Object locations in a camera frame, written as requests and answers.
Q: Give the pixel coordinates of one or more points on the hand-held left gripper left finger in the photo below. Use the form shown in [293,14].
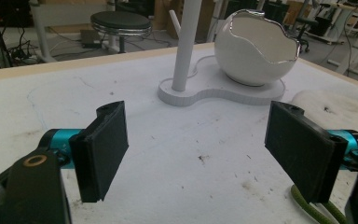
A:
[101,149]

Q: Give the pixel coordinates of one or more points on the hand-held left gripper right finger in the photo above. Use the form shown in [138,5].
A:
[304,149]

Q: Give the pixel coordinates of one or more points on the grey box on floor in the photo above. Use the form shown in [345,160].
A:
[90,39]

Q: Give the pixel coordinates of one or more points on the white eggshell-shaped bowl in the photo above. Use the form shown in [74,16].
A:
[254,49]

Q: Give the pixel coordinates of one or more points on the white stand with pole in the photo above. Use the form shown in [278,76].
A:
[211,84]

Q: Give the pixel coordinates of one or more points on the black office chair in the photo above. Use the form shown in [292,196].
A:
[306,26]

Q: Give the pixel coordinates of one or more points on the round black stool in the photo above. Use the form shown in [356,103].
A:
[121,26]

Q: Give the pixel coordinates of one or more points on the white table leg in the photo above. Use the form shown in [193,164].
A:
[42,31]

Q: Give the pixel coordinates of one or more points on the white desk frame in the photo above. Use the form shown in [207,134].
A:
[351,34]

